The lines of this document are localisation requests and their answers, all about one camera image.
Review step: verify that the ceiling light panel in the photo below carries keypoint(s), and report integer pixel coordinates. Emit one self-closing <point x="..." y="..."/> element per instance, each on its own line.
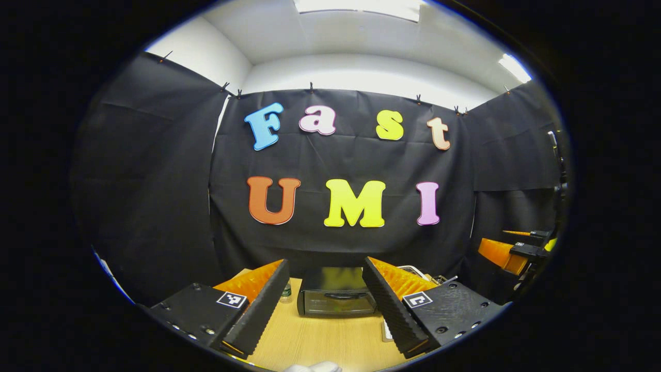
<point x="361" y="8"/>
<point x="515" y="68"/>

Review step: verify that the black electric oven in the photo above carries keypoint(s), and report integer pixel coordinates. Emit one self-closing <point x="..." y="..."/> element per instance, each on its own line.
<point x="330" y="302"/>

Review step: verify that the white toaster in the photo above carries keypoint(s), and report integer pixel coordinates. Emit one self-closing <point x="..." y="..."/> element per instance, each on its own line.
<point x="415" y="268"/>

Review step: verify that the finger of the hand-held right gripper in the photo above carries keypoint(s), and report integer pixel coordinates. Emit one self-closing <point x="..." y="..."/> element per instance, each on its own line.
<point x="534" y="234"/>
<point x="508" y="256"/>

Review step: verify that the clear plastic water bottle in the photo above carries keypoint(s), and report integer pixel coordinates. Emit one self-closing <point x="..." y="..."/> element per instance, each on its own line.
<point x="286" y="294"/>

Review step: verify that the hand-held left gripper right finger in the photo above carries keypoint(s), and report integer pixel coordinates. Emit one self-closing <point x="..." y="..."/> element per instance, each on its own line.
<point x="390" y="310"/>

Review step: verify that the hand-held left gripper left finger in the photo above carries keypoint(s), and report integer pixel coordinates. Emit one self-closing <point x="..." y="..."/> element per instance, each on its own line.
<point x="261" y="315"/>

